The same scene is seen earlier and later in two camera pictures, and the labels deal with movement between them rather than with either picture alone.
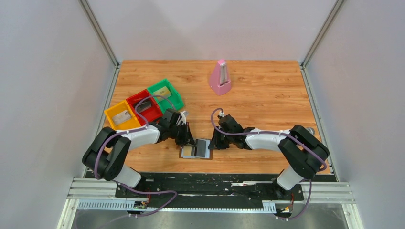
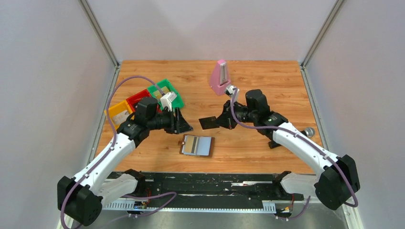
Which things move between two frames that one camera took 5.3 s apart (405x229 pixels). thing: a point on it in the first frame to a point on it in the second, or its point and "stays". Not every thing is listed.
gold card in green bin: [164, 92] stays
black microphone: [311, 130] stays
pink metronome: [220, 81] stays
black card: [201, 148] to [209, 122]
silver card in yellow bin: [123, 117] stays
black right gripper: [219, 138] to [227, 115]
